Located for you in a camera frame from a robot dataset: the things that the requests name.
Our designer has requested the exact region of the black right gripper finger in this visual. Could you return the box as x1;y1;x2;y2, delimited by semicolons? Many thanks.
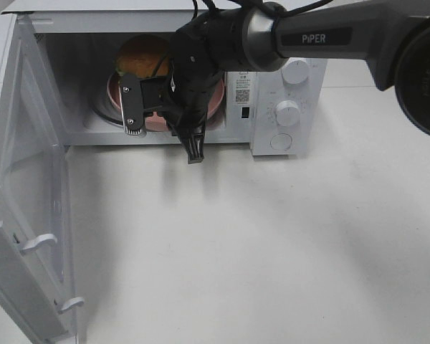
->
181;133;205;164

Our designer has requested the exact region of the white microwave door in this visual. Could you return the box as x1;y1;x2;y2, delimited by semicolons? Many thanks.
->
0;14;85;343

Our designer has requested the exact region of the burger with lettuce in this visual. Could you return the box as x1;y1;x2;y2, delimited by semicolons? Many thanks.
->
115;34;169;78

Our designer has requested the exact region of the upper white power knob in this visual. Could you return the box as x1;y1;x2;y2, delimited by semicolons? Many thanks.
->
281;59;310;85

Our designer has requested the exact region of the glass microwave turntable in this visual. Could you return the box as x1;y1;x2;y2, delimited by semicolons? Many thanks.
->
89;89;123;127

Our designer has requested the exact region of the white microwave oven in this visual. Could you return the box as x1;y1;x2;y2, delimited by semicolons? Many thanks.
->
6;1;327;156

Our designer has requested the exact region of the pink round plate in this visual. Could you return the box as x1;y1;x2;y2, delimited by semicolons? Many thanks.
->
105;72;225;132

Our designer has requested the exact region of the lower white timer knob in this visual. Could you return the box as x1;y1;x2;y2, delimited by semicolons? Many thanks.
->
274;100;301;127

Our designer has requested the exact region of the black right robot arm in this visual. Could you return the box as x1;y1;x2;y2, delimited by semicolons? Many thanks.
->
169;1;430;135

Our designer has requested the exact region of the black camera cable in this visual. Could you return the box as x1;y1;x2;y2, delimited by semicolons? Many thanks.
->
148;0;338;80

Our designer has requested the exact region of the round white door button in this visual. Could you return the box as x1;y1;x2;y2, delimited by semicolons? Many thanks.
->
270;133;292;151

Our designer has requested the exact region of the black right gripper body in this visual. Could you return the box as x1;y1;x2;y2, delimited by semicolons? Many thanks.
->
164;66;225;144

